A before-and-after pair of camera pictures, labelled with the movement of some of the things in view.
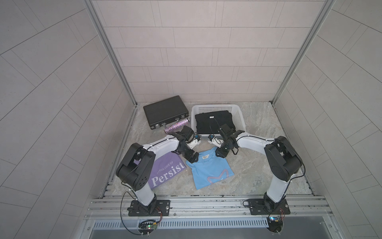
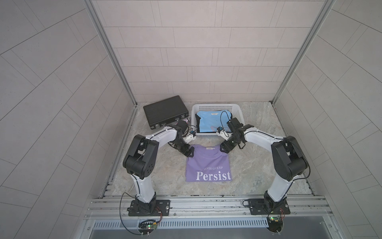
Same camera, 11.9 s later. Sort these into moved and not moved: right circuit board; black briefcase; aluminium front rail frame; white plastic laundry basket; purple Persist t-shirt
Moved: purple Persist t-shirt
Not moved: aluminium front rail frame; right circuit board; black briefcase; white plastic laundry basket
